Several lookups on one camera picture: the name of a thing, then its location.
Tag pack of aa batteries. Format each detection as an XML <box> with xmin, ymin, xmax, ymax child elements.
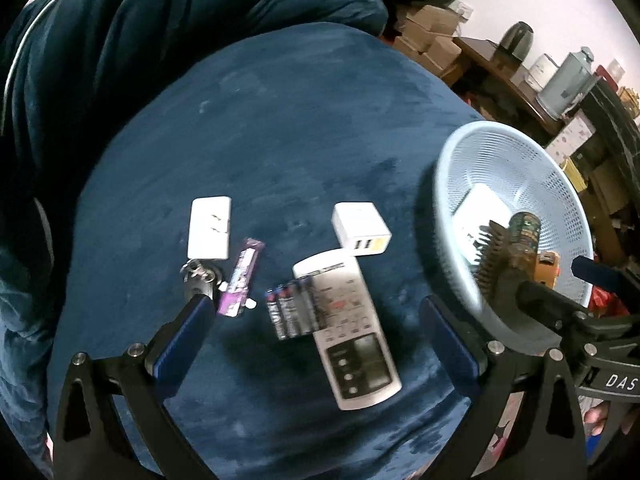
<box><xmin>265</xmin><ymin>275</ymin><xmax>326</xmax><ymax>340</ymax></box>

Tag white air conditioner remote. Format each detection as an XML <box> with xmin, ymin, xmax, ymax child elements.
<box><xmin>293</xmin><ymin>249</ymin><xmax>402</xmax><ymax>411</ymax></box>

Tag white box in basket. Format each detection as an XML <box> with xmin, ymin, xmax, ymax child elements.
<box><xmin>451</xmin><ymin>183</ymin><xmax>513</xmax><ymax>266</ymax></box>

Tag white wall plug adapter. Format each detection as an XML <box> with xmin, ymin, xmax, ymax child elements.
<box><xmin>186</xmin><ymin>196</ymin><xmax>231</xmax><ymax>260</ymax></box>

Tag grey thermos jug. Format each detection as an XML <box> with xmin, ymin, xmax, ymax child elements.
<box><xmin>536</xmin><ymin>47</ymin><xmax>594</xmax><ymax>120</ymax></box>

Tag dark wooden side table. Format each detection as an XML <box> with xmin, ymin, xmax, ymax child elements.
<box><xmin>440</xmin><ymin>37</ymin><xmax>563</xmax><ymax>144</ymax></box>

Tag person's hand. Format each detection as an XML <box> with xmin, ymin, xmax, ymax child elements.
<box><xmin>584</xmin><ymin>401</ymin><xmax>639</xmax><ymax>436</ymax></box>

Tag purple snack bar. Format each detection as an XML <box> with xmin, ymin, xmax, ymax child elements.
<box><xmin>218</xmin><ymin>238</ymin><xmax>265</xmax><ymax>318</ymax></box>

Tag light blue plastic basket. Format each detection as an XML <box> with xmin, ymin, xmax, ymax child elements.
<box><xmin>432</xmin><ymin>120</ymin><xmax>597</xmax><ymax>356</ymax></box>

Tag black electric kettle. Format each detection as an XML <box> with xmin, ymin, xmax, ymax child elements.
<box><xmin>498</xmin><ymin>22</ymin><xmax>534</xmax><ymax>62</ymax></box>

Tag white jar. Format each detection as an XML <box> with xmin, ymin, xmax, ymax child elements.
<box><xmin>525</xmin><ymin>53</ymin><xmax>559</xmax><ymax>92</ymax></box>

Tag blue velvet seat cushion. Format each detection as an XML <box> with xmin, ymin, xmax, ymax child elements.
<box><xmin>47</xmin><ymin>23</ymin><xmax>477</xmax><ymax>479</ymax></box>

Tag black car key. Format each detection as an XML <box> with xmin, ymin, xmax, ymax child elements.
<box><xmin>180</xmin><ymin>259</ymin><xmax>224</xmax><ymax>306</ymax></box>

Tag blue velvet back cushion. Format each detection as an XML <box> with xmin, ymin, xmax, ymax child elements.
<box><xmin>1</xmin><ymin>0</ymin><xmax>387</xmax><ymax>244</ymax></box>

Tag orange tape measure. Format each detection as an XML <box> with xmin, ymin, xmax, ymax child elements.
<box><xmin>534</xmin><ymin>250</ymin><xmax>561</xmax><ymax>289</ymax></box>

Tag dark printed tin can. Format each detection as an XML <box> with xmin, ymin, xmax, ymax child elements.
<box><xmin>508</xmin><ymin>211</ymin><xmax>541</xmax><ymax>258</ymax></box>

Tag white usb charger block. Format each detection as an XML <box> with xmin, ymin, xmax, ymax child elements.
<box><xmin>331</xmin><ymin>202</ymin><xmax>392</xmax><ymax>257</ymax></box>

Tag stacked cardboard boxes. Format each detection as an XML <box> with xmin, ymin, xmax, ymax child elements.
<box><xmin>392</xmin><ymin>4</ymin><xmax>462</xmax><ymax>77</ymax></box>

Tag dark wooden comb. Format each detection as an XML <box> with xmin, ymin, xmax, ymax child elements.
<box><xmin>474</xmin><ymin>220</ymin><xmax>510</xmax><ymax>304</ymax></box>

